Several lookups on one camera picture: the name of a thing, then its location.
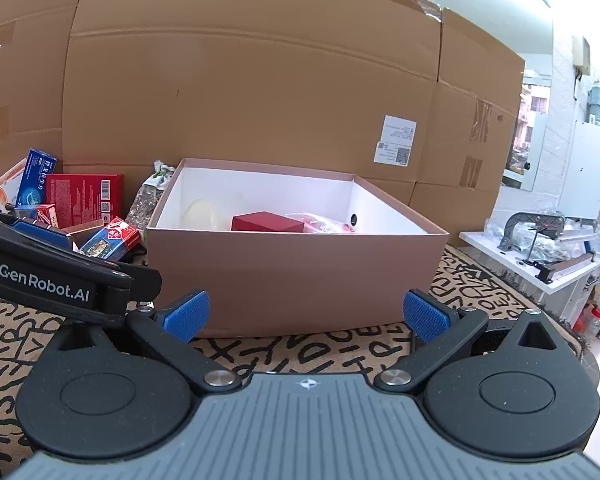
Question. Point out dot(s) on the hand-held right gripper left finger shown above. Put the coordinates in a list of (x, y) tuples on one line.
[(187, 315)]

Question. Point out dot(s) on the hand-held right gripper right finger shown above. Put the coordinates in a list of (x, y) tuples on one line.
[(427, 315)]

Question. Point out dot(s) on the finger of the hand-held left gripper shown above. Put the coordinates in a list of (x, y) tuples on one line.
[(145, 290), (40, 231)]

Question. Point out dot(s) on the pink cardboard box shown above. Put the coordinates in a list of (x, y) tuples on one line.
[(290, 280)]

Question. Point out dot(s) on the red gift box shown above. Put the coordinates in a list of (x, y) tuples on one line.
[(265, 222)]

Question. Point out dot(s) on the white red plastic bag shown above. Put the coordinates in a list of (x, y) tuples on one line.
[(330, 226)]

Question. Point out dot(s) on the red blue picture box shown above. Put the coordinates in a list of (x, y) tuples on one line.
[(42, 212), (110, 240)]

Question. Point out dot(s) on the small kraft cardboard box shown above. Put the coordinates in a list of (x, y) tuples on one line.
[(82, 232)]

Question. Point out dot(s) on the blue medicine box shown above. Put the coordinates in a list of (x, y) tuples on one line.
[(35, 180)]

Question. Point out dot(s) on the red flat box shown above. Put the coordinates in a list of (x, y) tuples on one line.
[(80, 197)]

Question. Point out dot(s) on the orange white medicine box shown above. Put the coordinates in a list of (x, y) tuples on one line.
[(7, 185)]

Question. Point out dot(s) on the dried herb bag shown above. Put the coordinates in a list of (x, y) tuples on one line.
[(142, 205)]

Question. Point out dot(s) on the white side table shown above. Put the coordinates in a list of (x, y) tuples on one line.
[(510, 255)]

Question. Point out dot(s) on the tan letter-print mat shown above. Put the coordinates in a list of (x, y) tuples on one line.
[(290, 350)]

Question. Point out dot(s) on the grey metal clamp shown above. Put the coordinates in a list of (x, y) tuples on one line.
[(517, 225)]

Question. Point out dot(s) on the pile of clear plastic bags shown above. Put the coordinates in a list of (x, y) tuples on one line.
[(547, 247)]

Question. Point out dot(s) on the brown cardboard sheet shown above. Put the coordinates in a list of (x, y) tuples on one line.
[(25, 85), (255, 60)]

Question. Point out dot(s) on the white shipping label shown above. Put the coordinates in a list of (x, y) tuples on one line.
[(396, 140)]

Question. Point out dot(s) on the white cabinet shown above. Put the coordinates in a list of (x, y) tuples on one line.
[(590, 170)]

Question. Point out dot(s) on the beige wall box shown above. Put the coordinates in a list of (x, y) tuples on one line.
[(581, 55)]

